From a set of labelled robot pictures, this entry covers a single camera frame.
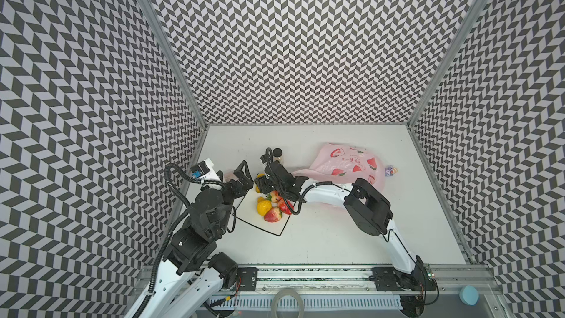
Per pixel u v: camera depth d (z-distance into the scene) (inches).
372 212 21.2
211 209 17.2
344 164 34.1
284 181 28.3
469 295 27.5
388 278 29.0
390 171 37.9
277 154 37.9
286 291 27.7
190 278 17.7
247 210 35.9
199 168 20.5
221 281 23.9
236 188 22.2
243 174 22.8
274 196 33.9
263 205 32.6
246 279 28.5
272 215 32.3
